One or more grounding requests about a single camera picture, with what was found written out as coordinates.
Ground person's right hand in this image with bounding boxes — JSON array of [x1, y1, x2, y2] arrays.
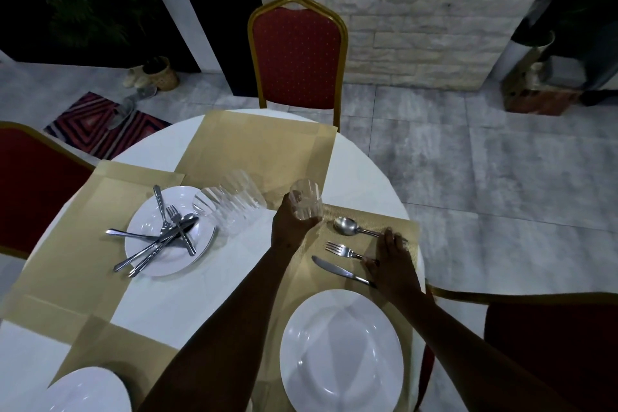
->
[[362, 228, 424, 302]]

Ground person's left hand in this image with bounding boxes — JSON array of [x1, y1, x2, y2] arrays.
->
[[270, 191, 323, 254]]

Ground person's right forearm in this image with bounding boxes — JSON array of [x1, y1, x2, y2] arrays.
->
[[393, 290, 582, 412]]

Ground person's left forearm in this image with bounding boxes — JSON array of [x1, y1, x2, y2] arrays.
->
[[139, 245, 296, 412]]

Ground silver spoon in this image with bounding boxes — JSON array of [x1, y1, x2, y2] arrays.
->
[[333, 217, 384, 239], [113, 214, 198, 273], [105, 228, 194, 246]]

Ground beige woven placemat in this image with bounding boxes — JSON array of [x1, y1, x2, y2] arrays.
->
[[47, 315, 180, 410], [174, 110, 339, 211], [248, 204, 422, 412], [0, 159, 186, 346]]

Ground clear ribbed drinking glass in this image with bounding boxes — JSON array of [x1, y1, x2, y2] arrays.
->
[[220, 169, 267, 220], [193, 184, 244, 235]]

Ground large white dinner plate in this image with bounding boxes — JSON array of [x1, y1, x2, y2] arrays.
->
[[279, 289, 405, 412]]

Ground red gold-framed banquet chair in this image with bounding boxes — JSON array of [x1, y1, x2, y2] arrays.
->
[[247, 0, 349, 133], [414, 283, 618, 412], [0, 120, 96, 261]]

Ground white plate with cutlery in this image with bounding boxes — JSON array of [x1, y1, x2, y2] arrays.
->
[[124, 186, 216, 277]]

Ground woven basket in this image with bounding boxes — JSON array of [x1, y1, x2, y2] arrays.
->
[[142, 56, 180, 92]]

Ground grey sandal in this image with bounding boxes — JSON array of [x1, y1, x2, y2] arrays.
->
[[106, 85, 158, 131]]

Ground beige shoes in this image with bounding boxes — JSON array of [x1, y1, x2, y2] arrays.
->
[[121, 64, 151, 89]]

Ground red patterned floor rug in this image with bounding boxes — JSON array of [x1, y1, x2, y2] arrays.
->
[[43, 91, 173, 161]]

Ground white pillar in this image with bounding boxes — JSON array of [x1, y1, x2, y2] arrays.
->
[[131, 0, 224, 74]]

